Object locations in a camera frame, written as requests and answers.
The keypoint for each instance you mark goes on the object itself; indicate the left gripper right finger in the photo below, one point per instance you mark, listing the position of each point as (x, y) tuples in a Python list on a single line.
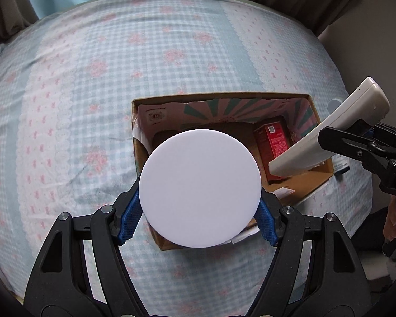
[(336, 284)]

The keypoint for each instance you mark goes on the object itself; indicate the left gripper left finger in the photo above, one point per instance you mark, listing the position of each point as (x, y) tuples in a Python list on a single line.
[(59, 283)]

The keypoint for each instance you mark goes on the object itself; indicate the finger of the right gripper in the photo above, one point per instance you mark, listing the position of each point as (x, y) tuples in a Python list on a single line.
[(378, 131), (350, 144)]

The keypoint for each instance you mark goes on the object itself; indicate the white remote control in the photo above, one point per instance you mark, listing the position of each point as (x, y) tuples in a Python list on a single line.
[(365, 107)]

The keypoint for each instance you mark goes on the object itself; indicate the white pill bottle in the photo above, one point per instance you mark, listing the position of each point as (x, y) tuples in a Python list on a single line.
[(333, 105)]

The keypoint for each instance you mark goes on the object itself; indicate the green jar with white lid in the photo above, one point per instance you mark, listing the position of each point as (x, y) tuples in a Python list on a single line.
[(200, 188)]

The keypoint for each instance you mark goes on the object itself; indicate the person's right hand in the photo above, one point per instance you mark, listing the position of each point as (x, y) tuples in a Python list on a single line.
[(389, 230)]

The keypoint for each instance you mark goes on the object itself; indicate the red carton box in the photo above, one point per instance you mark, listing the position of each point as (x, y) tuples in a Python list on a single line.
[(272, 138)]

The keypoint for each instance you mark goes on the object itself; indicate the cardboard box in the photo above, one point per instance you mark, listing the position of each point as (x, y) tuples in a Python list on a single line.
[(156, 119)]

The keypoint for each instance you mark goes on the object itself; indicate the checkered floral bed sheet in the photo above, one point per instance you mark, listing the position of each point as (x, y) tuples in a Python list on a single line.
[(66, 88)]

